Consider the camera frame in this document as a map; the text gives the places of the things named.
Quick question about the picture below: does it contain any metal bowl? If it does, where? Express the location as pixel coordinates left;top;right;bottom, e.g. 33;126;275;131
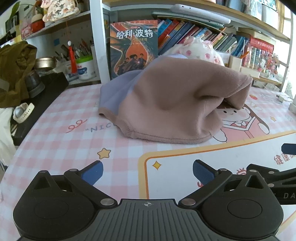
35;57;57;73

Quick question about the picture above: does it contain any red apple figure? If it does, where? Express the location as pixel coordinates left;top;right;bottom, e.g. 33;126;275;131
31;13;45;33

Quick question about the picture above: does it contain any row of red boxes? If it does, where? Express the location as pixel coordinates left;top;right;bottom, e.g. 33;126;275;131
249;37;274;55

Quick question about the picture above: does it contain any dragon cover book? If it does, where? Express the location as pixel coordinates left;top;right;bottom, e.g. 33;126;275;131
110;20;159;80

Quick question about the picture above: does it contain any bunch of pens and brushes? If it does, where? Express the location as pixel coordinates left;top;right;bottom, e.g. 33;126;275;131
54;39;94;62

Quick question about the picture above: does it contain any long white box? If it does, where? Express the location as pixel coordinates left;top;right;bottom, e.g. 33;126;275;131
240;66;260;78

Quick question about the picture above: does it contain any pink and white plush toy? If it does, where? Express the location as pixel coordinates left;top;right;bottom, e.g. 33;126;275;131
162;36;225;66

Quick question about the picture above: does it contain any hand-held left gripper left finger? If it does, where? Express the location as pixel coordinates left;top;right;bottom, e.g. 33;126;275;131
30;160;117;209

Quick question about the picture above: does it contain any row of colourful books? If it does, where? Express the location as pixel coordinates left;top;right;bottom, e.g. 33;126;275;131
157;19;250;58

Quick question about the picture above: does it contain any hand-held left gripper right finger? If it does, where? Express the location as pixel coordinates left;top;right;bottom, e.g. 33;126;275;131
179;159;270;208

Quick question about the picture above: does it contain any pink checked desk mat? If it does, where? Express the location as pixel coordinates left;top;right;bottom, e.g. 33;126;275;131
0;82;296;241

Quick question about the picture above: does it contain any floral fabric hanging ornament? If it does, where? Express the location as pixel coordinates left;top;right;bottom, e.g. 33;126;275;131
43;0;80;22

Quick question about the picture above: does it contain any white wrist watch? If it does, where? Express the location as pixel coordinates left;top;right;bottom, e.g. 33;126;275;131
13;103;35;123

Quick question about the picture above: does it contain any small white open box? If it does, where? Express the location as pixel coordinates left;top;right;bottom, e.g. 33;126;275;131
229;55;243;71

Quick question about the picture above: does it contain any colourful figurine set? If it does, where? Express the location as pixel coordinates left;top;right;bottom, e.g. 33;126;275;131
244;47;280;76

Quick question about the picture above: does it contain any white charger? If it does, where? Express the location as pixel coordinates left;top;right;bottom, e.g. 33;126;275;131
276;93;293;103

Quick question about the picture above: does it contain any brown and lilac knit garment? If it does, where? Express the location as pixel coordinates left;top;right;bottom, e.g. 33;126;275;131
97;54;253;144

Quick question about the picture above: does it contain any white cloth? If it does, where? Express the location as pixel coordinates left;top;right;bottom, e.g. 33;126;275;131
0;108;16;166

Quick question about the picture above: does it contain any silver laptop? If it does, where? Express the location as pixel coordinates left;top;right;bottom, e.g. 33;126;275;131
170;4;232;25

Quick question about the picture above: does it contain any olive green cloth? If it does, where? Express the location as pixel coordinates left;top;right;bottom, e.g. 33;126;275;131
0;41;38;108

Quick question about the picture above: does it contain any white and wooden bookshelf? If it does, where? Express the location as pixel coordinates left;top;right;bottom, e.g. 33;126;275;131
0;0;294;93

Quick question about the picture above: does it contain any red tassel ornament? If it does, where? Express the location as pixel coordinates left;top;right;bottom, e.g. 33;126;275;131
67;40;77;75

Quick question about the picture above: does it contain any white pen holder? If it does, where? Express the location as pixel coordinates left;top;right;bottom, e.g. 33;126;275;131
54;60;78;82

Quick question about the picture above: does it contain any black case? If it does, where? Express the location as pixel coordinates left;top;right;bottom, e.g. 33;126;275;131
11;72;69;146

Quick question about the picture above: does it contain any white jar with green lid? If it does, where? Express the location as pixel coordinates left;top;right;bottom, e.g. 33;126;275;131
76;56;96;81

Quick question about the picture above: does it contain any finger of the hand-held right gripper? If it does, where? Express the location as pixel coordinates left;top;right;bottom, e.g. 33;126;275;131
246;164;296;186
281;143;296;155

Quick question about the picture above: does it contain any dark round jar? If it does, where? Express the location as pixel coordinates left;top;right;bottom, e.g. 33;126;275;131
24;70;45;98

